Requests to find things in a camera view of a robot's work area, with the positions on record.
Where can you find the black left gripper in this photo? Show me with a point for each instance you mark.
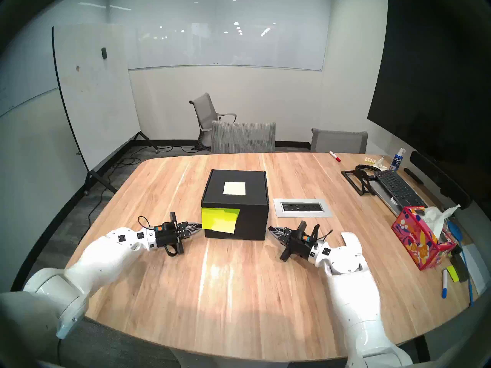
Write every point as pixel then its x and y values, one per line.
pixel 167 240

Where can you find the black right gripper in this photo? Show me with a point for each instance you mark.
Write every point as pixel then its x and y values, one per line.
pixel 296 249

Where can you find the black cardboard box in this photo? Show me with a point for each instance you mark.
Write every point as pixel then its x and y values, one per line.
pixel 249 223

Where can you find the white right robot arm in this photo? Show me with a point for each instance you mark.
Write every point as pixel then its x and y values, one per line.
pixel 353 306

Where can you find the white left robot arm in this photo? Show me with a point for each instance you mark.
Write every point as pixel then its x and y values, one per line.
pixel 103 256

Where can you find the red floral tissue box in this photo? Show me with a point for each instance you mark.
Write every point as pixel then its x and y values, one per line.
pixel 418 240

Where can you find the silver table power outlet panel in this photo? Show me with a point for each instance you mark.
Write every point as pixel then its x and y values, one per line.
pixel 303 207

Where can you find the neon yellow sticky note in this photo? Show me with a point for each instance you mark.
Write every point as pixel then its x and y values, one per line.
pixel 219 220

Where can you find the pale square sticky note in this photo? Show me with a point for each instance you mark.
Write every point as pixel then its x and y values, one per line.
pixel 234 188

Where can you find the red capped whiteboard marker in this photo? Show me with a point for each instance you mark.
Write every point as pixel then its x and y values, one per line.
pixel 334 156

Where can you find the black folding laptop stand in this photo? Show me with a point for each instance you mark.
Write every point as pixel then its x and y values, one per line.
pixel 363 181

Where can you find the grey mesh office chair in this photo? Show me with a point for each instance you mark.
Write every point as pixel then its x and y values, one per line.
pixel 243 137
pixel 339 141

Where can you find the crumpled white tissue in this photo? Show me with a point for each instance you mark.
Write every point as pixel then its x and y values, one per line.
pixel 381 163

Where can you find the grey office chair with armrests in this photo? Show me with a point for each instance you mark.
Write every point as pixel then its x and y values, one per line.
pixel 203 110

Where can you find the black keyboard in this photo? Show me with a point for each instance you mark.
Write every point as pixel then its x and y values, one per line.
pixel 397 187

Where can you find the whiteboard cleaner spray bottle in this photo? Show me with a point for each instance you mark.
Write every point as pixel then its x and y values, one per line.
pixel 396 164

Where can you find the white tissue sheet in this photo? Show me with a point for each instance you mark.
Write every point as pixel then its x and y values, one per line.
pixel 435 217

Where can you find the mobile whiteboard on stand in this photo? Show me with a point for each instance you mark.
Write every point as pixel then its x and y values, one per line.
pixel 96 102

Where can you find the black video conference bar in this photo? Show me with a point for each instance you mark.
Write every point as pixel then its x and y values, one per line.
pixel 441 179

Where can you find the blue capped whiteboard marker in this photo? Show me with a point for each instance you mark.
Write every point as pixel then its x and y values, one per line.
pixel 444 283

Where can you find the yellow sticky note pad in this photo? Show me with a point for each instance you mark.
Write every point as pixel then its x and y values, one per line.
pixel 452 273

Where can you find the black felt board eraser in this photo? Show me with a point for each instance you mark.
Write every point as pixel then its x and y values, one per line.
pixel 460 267

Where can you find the white paper sheet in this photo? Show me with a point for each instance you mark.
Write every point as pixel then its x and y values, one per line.
pixel 477 267

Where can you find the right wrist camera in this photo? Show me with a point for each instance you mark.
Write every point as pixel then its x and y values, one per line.
pixel 305 237

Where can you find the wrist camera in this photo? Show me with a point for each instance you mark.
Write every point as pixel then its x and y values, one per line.
pixel 157 229
pixel 305 237

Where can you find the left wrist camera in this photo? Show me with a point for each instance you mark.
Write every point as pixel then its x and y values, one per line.
pixel 157 229

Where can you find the large wall glass whiteboard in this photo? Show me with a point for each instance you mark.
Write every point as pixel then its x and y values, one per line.
pixel 230 45

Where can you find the large black wall screen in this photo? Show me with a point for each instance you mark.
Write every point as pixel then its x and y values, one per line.
pixel 429 83

